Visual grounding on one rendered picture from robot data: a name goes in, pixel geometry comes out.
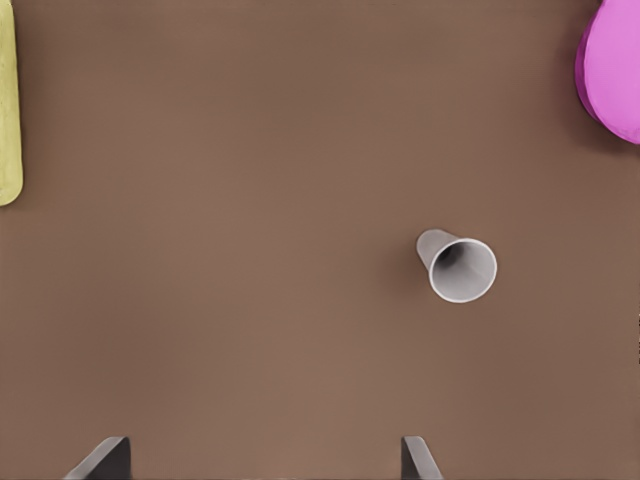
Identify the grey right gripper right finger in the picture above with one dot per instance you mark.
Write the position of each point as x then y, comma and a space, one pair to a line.
418, 460

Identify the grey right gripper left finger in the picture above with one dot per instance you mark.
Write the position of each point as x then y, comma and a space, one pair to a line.
107, 461

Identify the white IKEA cup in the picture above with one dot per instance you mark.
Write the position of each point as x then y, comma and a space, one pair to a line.
462, 270

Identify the yellow-green tray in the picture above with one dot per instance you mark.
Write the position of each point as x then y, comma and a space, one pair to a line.
7, 105

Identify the pink rounded object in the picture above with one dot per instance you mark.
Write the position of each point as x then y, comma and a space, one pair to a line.
612, 70

